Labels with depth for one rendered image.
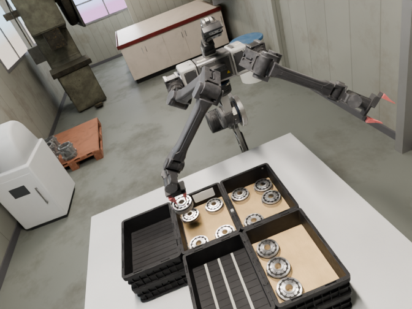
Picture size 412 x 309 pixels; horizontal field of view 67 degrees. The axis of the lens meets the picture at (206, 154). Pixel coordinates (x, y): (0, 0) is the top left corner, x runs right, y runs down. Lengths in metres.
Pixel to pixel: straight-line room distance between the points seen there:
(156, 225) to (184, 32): 5.32
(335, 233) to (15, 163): 3.04
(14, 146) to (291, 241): 2.88
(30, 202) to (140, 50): 3.93
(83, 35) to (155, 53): 3.44
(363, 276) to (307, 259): 0.26
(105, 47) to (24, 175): 6.63
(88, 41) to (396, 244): 9.06
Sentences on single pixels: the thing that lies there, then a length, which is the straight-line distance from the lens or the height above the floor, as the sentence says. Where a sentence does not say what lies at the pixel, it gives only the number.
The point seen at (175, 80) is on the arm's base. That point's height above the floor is 1.50.
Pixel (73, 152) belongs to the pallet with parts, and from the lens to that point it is 4.74.
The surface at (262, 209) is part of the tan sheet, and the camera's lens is 1.71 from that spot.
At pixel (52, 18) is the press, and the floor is 1.69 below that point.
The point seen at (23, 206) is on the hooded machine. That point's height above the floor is 0.35.
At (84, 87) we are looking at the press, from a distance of 6.65.
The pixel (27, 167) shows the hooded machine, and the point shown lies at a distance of 3.60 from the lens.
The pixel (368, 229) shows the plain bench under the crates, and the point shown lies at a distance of 1.76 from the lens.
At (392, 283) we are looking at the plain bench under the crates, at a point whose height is 0.70.
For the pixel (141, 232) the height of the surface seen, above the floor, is 0.83.
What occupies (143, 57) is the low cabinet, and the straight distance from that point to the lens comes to 6.74.
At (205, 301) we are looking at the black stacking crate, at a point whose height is 0.83.
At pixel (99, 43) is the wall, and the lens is 9.77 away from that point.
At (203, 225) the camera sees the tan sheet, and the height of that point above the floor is 0.83.
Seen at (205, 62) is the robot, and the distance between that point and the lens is 1.76.
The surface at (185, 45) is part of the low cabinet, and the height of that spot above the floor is 0.38.
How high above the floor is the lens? 2.06
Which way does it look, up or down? 34 degrees down
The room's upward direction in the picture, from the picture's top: 21 degrees counter-clockwise
